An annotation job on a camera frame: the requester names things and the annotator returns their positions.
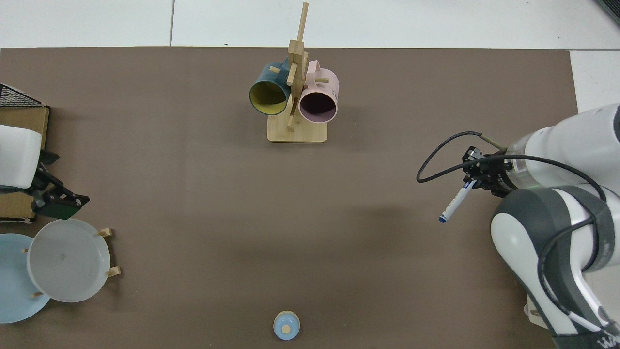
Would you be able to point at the blue and white marker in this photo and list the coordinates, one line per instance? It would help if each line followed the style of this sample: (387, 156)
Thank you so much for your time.
(453, 206)

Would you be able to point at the grey white plate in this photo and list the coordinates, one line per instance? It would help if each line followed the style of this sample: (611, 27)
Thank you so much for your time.
(68, 259)

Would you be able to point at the wooden plate rack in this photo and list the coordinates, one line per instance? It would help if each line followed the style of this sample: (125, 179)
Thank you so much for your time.
(114, 271)

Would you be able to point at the light blue plate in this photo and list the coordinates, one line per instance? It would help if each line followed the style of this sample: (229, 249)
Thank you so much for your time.
(14, 291)

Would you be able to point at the pale toaster oven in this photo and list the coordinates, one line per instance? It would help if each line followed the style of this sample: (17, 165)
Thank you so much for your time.
(534, 311)

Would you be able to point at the pink mug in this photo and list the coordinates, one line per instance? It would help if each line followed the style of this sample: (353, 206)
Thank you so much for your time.
(317, 104)

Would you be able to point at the wooden cup stand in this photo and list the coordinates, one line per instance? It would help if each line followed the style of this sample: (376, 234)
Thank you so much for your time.
(296, 131)

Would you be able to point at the dark grey ribbed object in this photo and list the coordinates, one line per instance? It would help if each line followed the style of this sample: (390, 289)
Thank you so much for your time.
(611, 8)

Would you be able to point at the brown table cloth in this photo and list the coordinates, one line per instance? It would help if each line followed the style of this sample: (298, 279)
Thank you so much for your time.
(290, 218)

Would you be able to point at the teal mug yellow inside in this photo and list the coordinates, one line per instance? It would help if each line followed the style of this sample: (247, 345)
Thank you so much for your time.
(269, 94)

